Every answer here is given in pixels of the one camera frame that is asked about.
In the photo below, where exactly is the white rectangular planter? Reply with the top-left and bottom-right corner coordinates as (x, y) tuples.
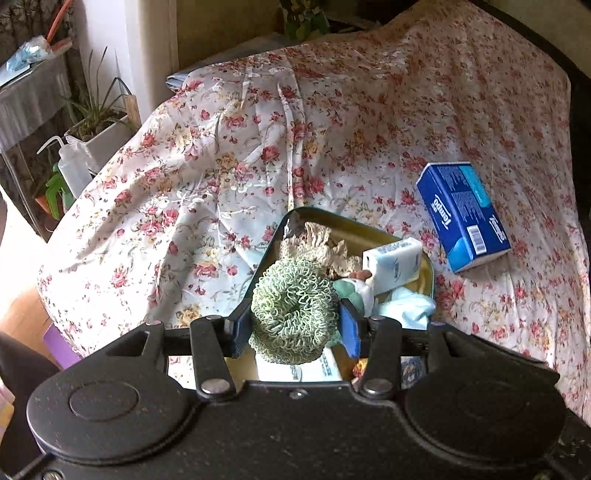
(65, 113), (137, 171)

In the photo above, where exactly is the blue tissue pack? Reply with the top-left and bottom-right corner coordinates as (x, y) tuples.
(416, 161), (512, 274)

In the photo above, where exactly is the white pocket tissue pack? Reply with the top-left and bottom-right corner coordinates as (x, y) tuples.
(255, 348), (343, 382)
(362, 237), (423, 296)

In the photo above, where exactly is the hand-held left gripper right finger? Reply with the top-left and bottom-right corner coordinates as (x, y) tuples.
(339, 299), (559, 398)

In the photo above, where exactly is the teal tin box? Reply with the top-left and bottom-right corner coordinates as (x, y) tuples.
(240, 207), (435, 384)

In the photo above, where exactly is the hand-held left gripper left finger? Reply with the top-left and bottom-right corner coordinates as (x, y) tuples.
(106, 302), (252, 398)

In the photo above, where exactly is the blue plastic bag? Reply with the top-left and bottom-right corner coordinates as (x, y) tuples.
(0, 37), (54, 81)

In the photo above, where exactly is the spiky green plant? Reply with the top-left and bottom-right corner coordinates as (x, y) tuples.
(60, 46), (130, 139)

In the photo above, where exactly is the wooden plank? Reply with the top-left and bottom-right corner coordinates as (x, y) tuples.
(124, 95), (142, 127)

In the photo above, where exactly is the orange stick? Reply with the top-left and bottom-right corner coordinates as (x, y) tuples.
(44, 0), (75, 43)

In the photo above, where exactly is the floral bedsheet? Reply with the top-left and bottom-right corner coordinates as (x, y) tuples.
(37, 0), (587, 416)

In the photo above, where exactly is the small plant terracotta pot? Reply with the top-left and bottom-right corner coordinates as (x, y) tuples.
(34, 161), (77, 221)

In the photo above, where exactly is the green knitted scrunchie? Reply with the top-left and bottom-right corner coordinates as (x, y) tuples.
(249, 257), (341, 367)

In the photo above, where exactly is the dark cloth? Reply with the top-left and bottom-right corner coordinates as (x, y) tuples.
(0, 332), (61, 416)

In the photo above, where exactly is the cream lace scrunchie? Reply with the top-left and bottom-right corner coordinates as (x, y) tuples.
(277, 222), (363, 280)

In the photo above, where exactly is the grey shelf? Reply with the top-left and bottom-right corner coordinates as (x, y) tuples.
(0, 53), (77, 241)

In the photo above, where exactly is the blue face mask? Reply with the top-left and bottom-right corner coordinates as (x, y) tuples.
(372, 287), (437, 329)

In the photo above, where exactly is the yellow-green leafy plant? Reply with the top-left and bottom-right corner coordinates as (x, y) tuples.
(279, 0), (331, 40)

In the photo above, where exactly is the white squeeze wash bottle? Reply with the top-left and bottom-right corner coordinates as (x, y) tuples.
(37, 135), (93, 199)

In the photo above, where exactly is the purple mat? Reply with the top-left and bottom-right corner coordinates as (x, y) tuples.
(41, 323), (85, 370)

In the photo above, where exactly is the small teal white plush toy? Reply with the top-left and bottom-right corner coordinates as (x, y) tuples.
(332, 270), (375, 319)

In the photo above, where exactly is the blue pillow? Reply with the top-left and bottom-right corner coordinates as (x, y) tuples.
(165, 69), (195, 94)

